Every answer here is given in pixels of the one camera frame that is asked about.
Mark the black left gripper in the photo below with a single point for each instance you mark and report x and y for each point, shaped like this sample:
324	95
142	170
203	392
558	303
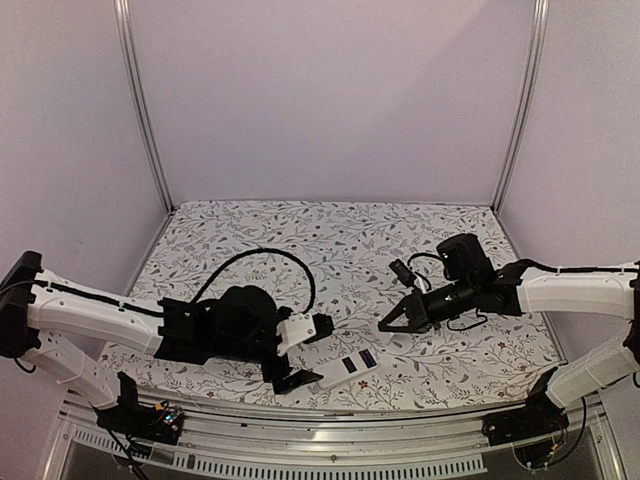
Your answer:
274	375

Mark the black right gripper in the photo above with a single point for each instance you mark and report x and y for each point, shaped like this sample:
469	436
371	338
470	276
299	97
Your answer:
417	313

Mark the white remote control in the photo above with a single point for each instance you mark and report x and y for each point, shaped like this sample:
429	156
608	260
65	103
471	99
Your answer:
342	370

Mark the purple AAA battery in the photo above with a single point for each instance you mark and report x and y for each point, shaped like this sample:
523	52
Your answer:
368	359

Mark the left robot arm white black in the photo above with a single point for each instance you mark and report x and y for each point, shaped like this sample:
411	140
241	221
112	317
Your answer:
38	309

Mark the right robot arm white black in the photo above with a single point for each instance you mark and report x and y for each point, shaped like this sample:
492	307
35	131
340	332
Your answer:
522	287

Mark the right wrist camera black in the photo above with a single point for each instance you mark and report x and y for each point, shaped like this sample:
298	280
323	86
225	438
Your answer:
408	278

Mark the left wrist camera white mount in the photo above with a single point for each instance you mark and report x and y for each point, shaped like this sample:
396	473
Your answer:
302	329

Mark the aluminium front rail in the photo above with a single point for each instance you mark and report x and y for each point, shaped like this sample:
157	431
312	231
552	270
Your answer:
231	440

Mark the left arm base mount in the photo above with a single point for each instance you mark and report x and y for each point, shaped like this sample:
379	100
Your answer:
161	423

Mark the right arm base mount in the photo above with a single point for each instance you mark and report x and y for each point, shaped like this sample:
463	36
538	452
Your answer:
538	416

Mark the right aluminium frame post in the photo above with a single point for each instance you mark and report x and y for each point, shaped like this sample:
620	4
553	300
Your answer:
527	91

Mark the aluminium frame post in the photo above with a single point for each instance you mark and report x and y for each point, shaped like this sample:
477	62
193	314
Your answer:
135	81
527	91

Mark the left aluminium frame post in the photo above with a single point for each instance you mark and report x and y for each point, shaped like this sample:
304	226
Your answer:
135	81

